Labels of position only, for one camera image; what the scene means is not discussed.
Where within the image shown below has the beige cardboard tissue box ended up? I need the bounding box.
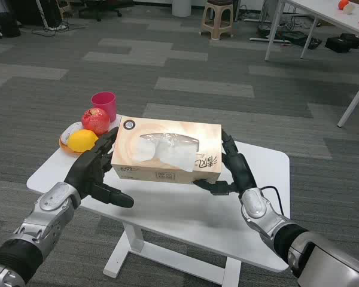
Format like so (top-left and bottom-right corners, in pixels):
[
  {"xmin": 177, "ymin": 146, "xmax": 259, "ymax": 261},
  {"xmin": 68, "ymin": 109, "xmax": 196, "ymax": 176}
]
[{"xmin": 110, "ymin": 115, "xmax": 223, "ymax": 184}]

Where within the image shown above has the black square bag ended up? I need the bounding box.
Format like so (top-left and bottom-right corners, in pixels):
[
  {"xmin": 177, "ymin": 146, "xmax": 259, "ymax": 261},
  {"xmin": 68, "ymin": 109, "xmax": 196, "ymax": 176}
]
[{"xmin": 325, "ymin": 36, "xmax": 352, "ymax": 54}]

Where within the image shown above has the dark flat case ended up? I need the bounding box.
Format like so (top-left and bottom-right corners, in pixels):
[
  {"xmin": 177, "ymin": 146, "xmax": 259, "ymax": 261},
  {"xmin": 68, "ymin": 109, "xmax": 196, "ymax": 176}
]
[{"xmin": 282, "ymin": 31, "xmax": 309, "ymax": 47}]

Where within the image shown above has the black rounded bag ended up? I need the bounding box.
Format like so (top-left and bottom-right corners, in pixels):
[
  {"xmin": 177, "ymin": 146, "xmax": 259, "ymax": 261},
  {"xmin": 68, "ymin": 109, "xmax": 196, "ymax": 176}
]
[{"xmin": 339, "ymin": 33, "xmax": 359, "ymax": 49}]

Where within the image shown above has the white office desk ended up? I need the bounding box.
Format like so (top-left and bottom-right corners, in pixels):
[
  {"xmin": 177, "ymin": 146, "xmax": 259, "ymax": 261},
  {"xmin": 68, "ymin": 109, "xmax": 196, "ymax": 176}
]
[{"xmin": 264, "ymin": 0, "xmax": 359, "ymax": 129}]

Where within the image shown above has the black floor cable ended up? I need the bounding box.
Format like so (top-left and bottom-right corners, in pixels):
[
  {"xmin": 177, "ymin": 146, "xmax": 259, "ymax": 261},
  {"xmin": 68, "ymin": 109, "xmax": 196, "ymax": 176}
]
[{"xmin": 32, "ymin": 25, "xmax": 86, "ymax": 37}]

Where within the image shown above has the yellow lemon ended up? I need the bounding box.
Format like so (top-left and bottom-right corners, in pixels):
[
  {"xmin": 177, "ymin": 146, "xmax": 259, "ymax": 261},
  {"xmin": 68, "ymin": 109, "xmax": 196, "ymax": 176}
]
[{"xmin": 66, "ymin": 129, "xmax": 99, "ymax": 153}]

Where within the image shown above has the orange plate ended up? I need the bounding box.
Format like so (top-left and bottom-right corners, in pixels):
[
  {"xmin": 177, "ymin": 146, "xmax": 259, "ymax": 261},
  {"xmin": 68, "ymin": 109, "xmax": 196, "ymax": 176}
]
[{"xmin": 58, "ymin": 131, "xmax": 85, "ymax": 157}]

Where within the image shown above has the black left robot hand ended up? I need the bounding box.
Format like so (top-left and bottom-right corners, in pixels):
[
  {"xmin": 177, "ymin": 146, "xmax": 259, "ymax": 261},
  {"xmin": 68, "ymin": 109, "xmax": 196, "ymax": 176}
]
[{"xmin": 64, "ymin": 126, "xmax": 135, "ymax": 209}]

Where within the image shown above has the white table leg frame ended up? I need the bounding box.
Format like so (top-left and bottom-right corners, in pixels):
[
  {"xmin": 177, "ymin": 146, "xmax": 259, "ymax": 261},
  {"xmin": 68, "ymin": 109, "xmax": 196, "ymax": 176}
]
[{"xmin": 103, "ymin": 222, "xmax": 242, "ymax": 287}]

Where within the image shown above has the pink plastic cup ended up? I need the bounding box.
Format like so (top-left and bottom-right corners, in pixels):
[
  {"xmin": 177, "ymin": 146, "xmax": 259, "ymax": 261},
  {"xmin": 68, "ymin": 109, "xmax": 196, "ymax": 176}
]
[{"xmin": 91, "ymin": 91, "xmax": 118, "ymax": 123}]

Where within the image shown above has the red apple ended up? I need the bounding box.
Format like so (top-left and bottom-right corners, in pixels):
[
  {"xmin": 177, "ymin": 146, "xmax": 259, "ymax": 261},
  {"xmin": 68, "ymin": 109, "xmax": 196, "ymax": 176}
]
[{"xmin": 81, "ymin": 107, "xmax": 111, "ymax": 135}]

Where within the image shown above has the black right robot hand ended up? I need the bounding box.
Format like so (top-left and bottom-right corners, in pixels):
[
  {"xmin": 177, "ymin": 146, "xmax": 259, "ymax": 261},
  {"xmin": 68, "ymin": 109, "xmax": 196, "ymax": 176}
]
[{"xmin": 192, "ymin": 129, "xmax": 257, "ymax": 197}]

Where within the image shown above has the black waste bin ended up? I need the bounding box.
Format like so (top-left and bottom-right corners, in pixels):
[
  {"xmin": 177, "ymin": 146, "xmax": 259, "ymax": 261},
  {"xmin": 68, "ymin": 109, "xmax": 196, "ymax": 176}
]
[{"xmin": 0, "ymin": 11, "xmax": 22, "ymax": 38}]

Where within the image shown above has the beige plastic stool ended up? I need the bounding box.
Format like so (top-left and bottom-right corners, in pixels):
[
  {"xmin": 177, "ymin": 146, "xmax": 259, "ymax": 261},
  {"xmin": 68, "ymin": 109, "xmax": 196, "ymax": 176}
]
[{"xmin": 199, "ymin": 0, "xmax": 235, "ymax": 41}]

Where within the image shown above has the white computer mouse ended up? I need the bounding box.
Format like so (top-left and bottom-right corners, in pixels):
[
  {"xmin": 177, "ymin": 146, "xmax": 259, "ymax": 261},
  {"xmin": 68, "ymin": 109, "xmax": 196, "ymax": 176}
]
[{"xmin": 61, "ymin": 121, "xmax": 84, "ymax": 144}]

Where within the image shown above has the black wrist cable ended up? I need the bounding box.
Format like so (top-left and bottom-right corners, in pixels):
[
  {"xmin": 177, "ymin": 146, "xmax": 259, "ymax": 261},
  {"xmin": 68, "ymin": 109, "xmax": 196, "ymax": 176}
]
[{"xmin": 261, "ymin": 185, "xmax": 285, "ymax": 216}]

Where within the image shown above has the white cylindrical bin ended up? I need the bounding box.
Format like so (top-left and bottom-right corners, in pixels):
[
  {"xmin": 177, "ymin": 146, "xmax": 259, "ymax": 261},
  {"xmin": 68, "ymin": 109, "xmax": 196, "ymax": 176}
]
[{"xmin": 171, "ymin": 0, "xmax": 193, "ymax": 17}]

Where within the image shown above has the black office chair base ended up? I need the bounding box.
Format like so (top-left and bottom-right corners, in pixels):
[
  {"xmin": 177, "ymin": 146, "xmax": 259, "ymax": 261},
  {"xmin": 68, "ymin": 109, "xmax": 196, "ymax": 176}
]
[{"xmin": 77, "ymin": 0, "xmax": 123, "ymax": 22}]

